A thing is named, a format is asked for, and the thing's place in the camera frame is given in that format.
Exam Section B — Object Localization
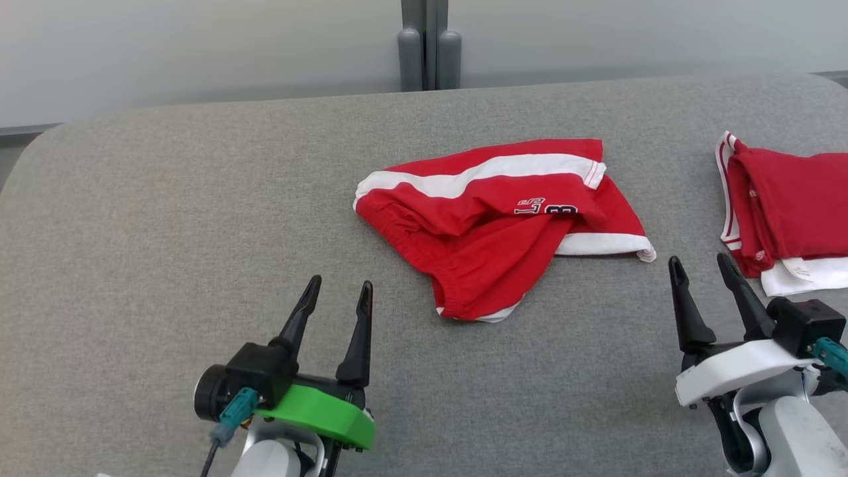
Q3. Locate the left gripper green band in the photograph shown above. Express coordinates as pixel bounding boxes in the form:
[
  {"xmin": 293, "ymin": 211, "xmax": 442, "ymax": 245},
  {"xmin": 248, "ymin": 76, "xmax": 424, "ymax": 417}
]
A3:
[{"xmin": 193, "ymin": 275, "xmax": 376, "ymax": 454}]

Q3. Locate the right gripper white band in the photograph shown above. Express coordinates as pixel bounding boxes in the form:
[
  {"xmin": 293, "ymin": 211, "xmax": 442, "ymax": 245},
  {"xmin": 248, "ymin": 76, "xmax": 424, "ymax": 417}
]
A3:
[{"xmin": 668, "ymin": 252, "xmax": 819, "ymax": 408}]

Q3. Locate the red basketball jersey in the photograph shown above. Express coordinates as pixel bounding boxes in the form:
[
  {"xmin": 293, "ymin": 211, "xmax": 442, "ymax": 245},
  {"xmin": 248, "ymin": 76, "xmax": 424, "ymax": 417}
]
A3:
[{"xmin": 714, "ymin": 131, "xmax": 848, "ymax": 297}]

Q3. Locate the red shorts white stripe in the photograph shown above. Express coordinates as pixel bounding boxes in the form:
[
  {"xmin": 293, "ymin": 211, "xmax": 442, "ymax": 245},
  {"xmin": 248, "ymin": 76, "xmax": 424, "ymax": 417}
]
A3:
[{"xmin": 352, "ymin": 138, "xmax": 657, "ymax": 323}]

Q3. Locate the grey fabric sofa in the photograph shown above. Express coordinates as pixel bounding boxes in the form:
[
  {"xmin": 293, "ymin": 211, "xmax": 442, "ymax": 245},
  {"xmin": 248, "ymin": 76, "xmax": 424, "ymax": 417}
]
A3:
[{"xmin": 0, "ymin": 72, "xmax": 848, "ymax": 477}]

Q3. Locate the right black cable teal connector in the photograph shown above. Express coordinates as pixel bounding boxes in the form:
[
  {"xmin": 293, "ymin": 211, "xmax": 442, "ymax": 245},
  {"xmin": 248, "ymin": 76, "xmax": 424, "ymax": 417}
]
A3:
[{"xmin": 812, "ymin": 337, "xmax": 848, "ymax": 380}]

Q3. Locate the grey door frame post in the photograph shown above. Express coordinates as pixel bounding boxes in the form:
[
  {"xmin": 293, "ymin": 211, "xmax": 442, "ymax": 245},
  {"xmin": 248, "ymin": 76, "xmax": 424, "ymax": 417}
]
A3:
[{"xmin": 396, "ymin": 0, "xmax": 462, "ymax": 92}]

